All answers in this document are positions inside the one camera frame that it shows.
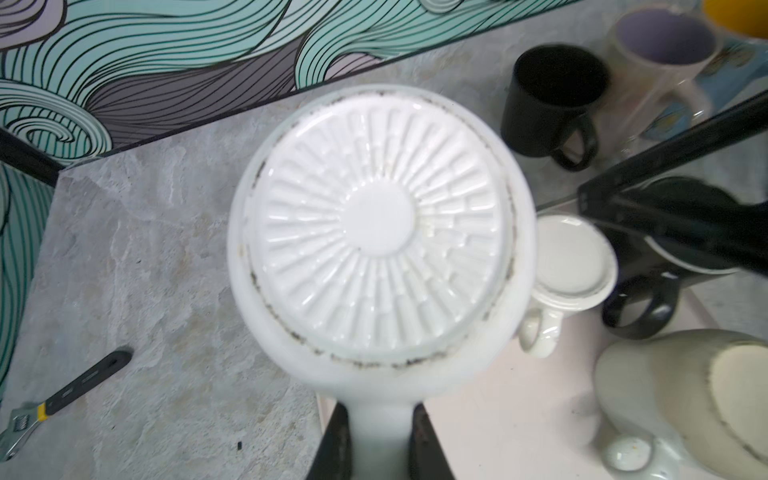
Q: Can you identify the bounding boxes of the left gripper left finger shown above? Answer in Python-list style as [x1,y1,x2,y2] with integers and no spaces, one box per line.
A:
[305,403,352,480]

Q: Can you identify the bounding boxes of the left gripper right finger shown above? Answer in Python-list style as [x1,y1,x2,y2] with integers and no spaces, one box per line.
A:
[409,404,455,480]

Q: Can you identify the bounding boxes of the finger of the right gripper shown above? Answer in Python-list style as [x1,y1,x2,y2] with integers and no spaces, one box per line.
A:
[577,92,767,276]

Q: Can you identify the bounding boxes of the tall white mug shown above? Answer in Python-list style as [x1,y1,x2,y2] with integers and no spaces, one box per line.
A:
[517,214,618,358]

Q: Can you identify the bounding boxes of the pink iridescent mug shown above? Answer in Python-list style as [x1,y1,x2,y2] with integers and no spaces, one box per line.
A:
[593,5,722,162]

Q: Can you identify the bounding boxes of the black mug white base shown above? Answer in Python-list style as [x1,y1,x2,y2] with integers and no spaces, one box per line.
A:
[500,43,611,172]

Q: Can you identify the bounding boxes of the blue mug yellow inside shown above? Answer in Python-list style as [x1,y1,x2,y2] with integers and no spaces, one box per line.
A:
[640,1,767,142]

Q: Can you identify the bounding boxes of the cream speckled mug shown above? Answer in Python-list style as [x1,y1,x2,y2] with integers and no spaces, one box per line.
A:
[593,329,767,479]

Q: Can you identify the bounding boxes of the white ribbed-bottom mug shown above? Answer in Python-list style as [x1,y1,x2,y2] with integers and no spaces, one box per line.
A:
[227,84,537,479]

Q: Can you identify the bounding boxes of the black glossy mug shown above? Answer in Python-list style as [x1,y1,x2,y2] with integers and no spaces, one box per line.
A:
[601,175,745,341]

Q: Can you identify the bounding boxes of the pink silicone tray mat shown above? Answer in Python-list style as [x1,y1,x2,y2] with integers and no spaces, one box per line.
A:
[314,209,721,480]

